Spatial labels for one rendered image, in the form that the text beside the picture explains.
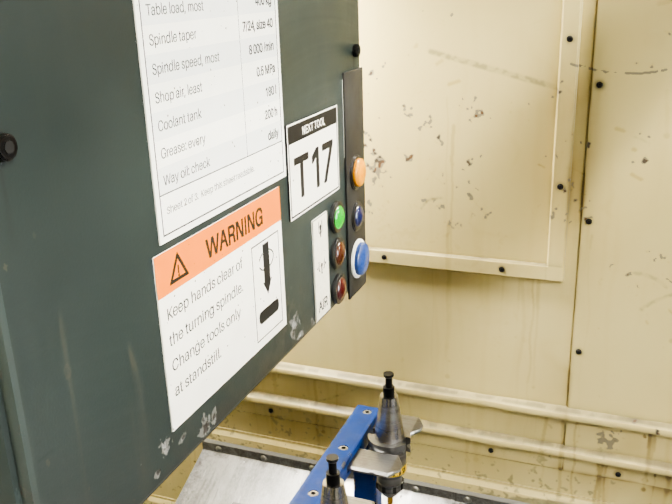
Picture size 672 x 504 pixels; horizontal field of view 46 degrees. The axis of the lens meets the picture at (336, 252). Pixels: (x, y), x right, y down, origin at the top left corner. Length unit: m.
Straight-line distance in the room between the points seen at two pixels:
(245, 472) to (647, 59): 1.16
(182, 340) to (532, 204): 1.01
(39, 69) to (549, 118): 1.10
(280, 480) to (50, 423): 1.43
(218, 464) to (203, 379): 1.37
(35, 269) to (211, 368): 0.17
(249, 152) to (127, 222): 0.13
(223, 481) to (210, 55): 1.44
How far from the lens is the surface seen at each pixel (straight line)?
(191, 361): 0.47
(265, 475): 1.81
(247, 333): 0.53
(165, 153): 0.43
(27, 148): 0.35
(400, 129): 1.43
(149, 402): 0.45
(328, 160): 0.64
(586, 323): 1.47
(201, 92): 0.46
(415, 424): 1.24
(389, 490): 1.23
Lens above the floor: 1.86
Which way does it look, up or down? 19 degrees down
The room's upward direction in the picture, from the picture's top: 2 degrees counter-clockwise
